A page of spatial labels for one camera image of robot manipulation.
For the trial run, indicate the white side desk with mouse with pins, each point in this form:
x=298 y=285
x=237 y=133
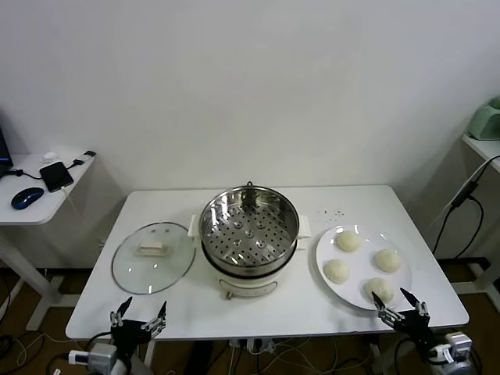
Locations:
x=31 y=215

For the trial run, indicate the white wrist plug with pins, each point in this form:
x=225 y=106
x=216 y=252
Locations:
x=438 y=353
x=78 y=356

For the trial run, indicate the blue computer mouse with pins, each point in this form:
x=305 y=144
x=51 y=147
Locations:
x=26 y=197

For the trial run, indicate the small white round case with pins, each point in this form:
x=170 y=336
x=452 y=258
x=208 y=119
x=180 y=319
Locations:
x=48 y=157

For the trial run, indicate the dark laptop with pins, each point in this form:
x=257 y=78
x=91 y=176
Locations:
x=4 y=148

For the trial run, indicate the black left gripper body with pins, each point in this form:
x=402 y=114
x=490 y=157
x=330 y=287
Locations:
x=129 y=334

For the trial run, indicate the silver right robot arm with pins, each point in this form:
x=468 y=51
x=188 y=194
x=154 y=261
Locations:
x=457 y=367

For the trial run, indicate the white right wrist plug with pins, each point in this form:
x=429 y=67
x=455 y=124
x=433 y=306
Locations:
x=438 y=353

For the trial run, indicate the stainless steel steamer basket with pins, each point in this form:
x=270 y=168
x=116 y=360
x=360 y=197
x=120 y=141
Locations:
x=218 y=218

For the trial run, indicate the white left wrist plug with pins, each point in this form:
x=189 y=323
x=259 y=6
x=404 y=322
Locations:
x=78 y=356

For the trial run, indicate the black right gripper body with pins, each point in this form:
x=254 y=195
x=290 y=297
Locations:
x=414 y=326

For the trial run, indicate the white steamed baozi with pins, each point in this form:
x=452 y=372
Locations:
x=348 y=241
x=336 y=270
x=387 y=260
x=384 y=289

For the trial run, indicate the pale green appliance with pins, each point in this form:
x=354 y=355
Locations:
x=486 y=121

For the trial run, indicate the cream electric cooker pot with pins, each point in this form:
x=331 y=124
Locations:
x=246 y=287

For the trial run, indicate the round white plate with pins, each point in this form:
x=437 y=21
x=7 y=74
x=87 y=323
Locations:
x=359 y=265

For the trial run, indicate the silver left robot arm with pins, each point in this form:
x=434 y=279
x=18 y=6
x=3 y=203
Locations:
x=113 y=370

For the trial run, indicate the black usb adapter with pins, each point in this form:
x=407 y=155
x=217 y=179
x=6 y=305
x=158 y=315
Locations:
x=79 y=160

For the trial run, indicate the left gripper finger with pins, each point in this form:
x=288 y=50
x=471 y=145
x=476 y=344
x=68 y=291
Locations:
x=158 y=322
x=117 y=317

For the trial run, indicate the white power strip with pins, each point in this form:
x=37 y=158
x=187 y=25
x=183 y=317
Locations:
x=254 y=344

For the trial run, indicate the black smartphone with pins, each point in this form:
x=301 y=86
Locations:
x=56 y=176

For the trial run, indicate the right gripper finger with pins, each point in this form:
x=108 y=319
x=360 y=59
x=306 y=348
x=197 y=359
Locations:
x=418 y=306
x=384 y=313

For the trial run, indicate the round glass pot lid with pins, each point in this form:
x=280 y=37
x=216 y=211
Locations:
x=133 y=269

